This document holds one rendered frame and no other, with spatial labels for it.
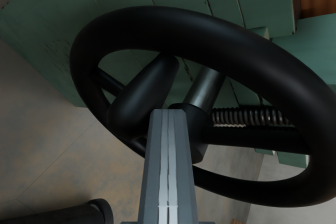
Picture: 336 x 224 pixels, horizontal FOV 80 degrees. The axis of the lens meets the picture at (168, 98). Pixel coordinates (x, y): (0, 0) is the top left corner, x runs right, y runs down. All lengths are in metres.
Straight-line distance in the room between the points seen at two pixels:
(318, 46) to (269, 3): 0.08
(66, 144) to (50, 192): 0.21
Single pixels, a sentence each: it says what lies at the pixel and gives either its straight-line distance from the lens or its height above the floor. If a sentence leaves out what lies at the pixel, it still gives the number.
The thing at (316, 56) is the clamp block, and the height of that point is 0.92.
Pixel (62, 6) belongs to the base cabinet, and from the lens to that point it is 0.53.
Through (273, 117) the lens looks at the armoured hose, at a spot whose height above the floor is 0.89.
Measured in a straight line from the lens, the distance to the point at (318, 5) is 0.38.
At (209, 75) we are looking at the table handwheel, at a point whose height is 0.82.
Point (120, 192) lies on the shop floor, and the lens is 1.33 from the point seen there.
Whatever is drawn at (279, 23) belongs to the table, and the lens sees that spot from 0.32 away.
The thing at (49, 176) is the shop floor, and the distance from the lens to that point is 1.07.
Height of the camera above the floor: 0.94
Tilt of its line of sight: 39 degrees down
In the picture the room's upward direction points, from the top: 92 degrees clockwise
